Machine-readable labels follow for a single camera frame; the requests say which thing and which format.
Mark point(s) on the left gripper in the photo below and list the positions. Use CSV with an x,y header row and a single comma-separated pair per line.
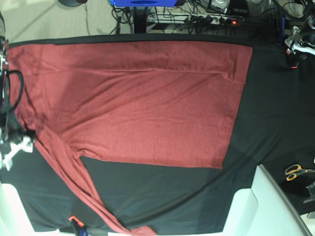
x,y
307,34

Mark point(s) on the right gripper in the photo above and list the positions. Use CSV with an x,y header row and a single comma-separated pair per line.
x,y
9,127

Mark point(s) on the red long-sleeve shirt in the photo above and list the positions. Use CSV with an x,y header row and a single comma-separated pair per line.
x,y
168,103

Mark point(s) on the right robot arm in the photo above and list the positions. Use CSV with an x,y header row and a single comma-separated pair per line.
x,y
4,68

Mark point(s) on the red and black clamp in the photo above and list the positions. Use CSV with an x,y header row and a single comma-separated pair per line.
x,y
293,61

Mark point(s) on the blue clamp at right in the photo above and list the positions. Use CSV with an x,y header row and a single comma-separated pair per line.
x,y
280,30

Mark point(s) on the blue clamp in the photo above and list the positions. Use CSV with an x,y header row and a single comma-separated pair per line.
x,y
78,227
280,30

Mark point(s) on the white power strip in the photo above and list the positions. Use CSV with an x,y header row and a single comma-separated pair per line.
x,y
181,18

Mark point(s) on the black table cloth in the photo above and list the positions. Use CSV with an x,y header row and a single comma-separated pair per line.
x,y
274,126

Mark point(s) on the blue clamp at bottom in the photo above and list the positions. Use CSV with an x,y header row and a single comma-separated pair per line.
x,y
78,227

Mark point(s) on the blue plastic box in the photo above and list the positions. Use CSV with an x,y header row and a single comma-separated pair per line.
x,y
143,3

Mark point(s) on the yellow-handled scissors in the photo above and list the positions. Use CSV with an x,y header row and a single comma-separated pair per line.
x,y
295,171

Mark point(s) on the black stand post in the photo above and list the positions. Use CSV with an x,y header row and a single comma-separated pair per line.
x,y
140,19

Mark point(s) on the white table frame right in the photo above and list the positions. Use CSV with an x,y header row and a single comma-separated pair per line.
x,y
263,210

